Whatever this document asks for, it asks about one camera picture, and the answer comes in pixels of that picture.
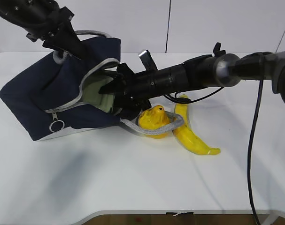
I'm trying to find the navy blue lunch bag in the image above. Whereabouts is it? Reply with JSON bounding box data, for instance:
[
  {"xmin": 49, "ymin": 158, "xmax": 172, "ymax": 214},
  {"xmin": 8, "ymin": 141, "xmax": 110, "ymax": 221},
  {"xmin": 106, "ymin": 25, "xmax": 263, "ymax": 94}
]
[{"xmin": 0, "ymin": 33, "xmax": 184, "ymax": 141}]

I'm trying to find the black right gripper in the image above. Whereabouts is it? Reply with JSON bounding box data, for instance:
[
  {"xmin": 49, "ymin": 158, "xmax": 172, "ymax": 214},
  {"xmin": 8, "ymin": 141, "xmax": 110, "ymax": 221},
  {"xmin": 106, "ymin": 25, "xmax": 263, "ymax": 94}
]
[{"xmin": 99, "ymin": 63, "xmax": 153, "ymax": 110}]

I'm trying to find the yellow toy pear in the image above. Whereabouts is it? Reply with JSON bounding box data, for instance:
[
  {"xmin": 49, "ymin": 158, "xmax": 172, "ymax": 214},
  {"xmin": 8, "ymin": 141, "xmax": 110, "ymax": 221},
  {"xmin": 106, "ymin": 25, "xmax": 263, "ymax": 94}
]
[{"xmin": 138, "ymin": 105, "xmax": 170, "ymax": 130}]

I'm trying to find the black tape on table edge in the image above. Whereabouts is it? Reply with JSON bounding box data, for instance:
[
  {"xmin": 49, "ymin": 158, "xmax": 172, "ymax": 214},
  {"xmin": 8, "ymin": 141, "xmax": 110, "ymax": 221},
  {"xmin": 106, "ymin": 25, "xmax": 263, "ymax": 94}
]
[{"xmin": 166, "ymin": 211, "xmax": 193, "ymax": 217}]

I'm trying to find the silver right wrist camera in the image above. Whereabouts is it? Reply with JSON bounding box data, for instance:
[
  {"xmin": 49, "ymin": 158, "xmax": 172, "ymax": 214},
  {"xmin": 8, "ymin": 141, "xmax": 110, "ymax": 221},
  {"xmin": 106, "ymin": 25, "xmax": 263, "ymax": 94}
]
[{"xmin": 139, "ymin": 49, "xmax": 158, "ymax": 71}]

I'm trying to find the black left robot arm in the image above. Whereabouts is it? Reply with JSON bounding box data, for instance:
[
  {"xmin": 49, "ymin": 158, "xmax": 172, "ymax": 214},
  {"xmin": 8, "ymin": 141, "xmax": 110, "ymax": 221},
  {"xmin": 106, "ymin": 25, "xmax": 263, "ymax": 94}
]
[{"xmin": 0, "ymin": 0, "xmax": 88, "ymax": 60}]

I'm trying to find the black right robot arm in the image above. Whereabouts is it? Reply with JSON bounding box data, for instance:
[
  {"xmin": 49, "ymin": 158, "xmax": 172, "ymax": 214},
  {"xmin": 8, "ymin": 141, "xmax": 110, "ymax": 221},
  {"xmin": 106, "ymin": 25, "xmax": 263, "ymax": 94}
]
[{"xmin": 99, "ymin": 42, "xmax": 285, "ymax": 104}]

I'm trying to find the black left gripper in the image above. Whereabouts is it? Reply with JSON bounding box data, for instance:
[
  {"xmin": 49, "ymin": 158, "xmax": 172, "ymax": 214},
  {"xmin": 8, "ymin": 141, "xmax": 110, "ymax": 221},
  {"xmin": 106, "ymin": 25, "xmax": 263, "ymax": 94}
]
[{"xmin": 26, "ymin": 7, "xmax": 88, "ymax": 60}]

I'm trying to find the yellow toy banana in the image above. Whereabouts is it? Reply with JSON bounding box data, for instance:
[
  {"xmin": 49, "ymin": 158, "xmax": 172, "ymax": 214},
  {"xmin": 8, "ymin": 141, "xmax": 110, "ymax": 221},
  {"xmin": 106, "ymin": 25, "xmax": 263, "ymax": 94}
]
[{"xmin": 173, "ymin": 103, "xmax": 221, "ymax": 155}]

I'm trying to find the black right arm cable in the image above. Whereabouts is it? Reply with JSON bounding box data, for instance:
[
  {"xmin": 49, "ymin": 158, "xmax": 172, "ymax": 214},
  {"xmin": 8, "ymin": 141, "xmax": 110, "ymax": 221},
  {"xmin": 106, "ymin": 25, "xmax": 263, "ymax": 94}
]
[{"xmin": 163, "ymin": 79, "xmax": 265, "ymax": 225}]

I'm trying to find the green lidded glass container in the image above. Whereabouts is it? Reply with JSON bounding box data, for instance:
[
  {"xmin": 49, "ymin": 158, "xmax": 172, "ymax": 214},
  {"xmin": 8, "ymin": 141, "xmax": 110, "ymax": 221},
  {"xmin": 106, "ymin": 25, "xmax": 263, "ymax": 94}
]
[{"xmin": 82, "ymin": 75, "xmax": 115, "ymax": 113}]

